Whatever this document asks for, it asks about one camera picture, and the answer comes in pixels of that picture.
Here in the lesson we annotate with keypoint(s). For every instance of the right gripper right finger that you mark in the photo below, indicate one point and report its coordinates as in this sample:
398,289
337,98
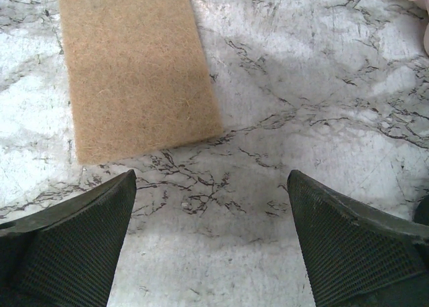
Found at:
357,255

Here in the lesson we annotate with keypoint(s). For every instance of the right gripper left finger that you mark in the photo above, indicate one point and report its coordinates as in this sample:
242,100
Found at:
66,255

